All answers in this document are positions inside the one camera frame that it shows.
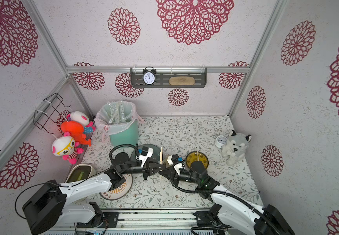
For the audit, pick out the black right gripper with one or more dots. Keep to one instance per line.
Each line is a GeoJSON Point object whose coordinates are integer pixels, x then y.
{"type": "Point", "coordinates": [174, 174]}

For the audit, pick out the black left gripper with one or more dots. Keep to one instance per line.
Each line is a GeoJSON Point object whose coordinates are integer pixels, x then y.
{"type": "Point", "coordinates": [152, 167]}

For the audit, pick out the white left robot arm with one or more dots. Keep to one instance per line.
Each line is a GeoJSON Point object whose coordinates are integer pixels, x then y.
{"type": "Point", "coordinates": [53, 204]}

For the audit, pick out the dark green glass plate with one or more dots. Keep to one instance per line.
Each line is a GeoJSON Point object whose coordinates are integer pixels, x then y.
{"type": "Point", "coordinates": [156, 152]}

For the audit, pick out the cream yellow plate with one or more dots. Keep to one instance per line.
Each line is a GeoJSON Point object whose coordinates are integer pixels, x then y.
{"type": "Point", "coordinates": [168, 161]}

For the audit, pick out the yellow patterned plate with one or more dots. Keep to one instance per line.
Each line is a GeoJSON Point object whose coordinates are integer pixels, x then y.
{"type": "Point", "coordinates": [192, 157]}

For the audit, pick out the white orange patterned plate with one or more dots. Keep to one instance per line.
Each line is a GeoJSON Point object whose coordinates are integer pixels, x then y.
{"type": "Point", "coordinates": [121, 191]}

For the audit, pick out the green trash bin with bag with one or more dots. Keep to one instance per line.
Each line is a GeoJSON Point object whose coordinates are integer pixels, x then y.
{"type": "Point", "coordinates": [118, 121]}

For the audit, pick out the small white round gauge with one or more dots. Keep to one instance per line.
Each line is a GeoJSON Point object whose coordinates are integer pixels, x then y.
{"type": "Point", "coordinates": [220, 141]}

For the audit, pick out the husky plush toy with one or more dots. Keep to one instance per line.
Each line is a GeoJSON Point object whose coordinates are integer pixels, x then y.
{"type": "Point", "coordinates": [235, 148]}

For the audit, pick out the white container green inside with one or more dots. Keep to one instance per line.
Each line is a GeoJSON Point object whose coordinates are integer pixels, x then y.
{"type": "Point", "coordinates": [80, 172]}

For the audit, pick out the red orange plush toy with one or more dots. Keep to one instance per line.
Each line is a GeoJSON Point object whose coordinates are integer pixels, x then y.
{"type": "Point", "coordinates": [75, 130]}

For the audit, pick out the white plush doll yellow glasses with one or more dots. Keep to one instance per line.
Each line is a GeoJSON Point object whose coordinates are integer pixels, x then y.
{"type": "Point", "coordinates": [67, 148]}

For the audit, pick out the white pink plush doll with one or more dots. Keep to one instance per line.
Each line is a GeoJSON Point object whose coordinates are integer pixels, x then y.
{"type": "Point", "coordinates": [81, 118]}

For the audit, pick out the wooden brush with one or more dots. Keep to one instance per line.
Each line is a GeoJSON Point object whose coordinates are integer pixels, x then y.
{"type": "Point", "coordinates": [181, 81]}

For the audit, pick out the black alarm clock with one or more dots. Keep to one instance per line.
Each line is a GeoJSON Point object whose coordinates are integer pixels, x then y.
{"type": "Point", "coordinates": [149, 75]}

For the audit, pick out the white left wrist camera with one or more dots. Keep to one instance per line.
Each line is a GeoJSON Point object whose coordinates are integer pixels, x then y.
{"type": "Point", "coordinates": [146, 153]}

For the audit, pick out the metal base rail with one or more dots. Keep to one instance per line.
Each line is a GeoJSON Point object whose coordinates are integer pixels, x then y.
{"type": "Point", "coordinates": [151, 222]}

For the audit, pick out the grey wall shelf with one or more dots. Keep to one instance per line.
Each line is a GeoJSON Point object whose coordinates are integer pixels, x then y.
{"type": "Point", "coordinates": [163, 76]}

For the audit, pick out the black wire rack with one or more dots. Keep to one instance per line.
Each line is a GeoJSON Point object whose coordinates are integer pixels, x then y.
{"type": "Point", "coordinates": [53, 114]}

